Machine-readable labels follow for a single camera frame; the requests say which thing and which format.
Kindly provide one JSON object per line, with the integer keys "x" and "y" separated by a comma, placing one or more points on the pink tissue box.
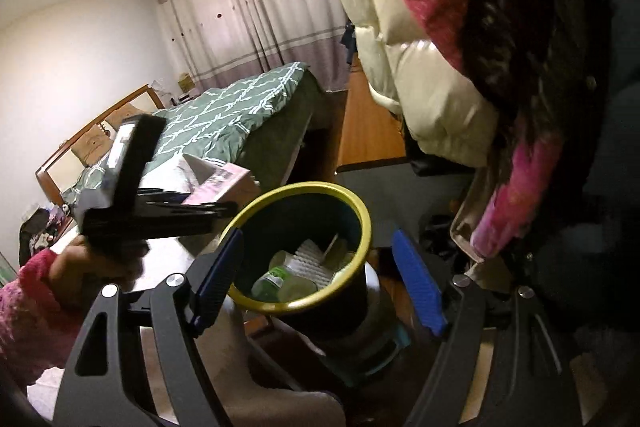
{"x": 203, "y": 181}

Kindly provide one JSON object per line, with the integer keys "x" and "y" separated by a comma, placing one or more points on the cream puffer jacket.
{"x": 408, "y": 75}

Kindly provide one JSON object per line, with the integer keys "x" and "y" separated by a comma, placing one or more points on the green checked bed quilt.
{"x": 257, "y": 123}

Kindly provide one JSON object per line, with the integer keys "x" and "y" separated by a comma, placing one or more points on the pale striped window curtain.
{"x": 217, "y": 42}

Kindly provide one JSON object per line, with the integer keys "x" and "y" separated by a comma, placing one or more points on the yellow rimmed dark trash bin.
{"x": 350, "y": 322}

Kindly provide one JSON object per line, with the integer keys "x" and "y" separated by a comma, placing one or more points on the wooden bed headboard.
{"x": 84, "y": 149}

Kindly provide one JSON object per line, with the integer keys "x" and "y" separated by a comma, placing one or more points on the green label plastic bottle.
{"x": 279, "y": 285}

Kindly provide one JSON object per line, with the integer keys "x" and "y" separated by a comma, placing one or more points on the pink fuzzy sleeve forearm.
{"x": 36, "y": 333}

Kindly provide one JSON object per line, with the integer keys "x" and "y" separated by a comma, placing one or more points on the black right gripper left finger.
{"x": 132, "y": 341}

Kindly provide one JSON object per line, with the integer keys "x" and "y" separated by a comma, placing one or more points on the red quilted jacket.
{"x": 545, "y": 67}

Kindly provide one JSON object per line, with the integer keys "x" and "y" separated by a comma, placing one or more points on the left hand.
{"x": 78, "y": 274}

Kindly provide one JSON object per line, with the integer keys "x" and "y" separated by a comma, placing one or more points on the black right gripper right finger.
{"x": 496, "y": 364}

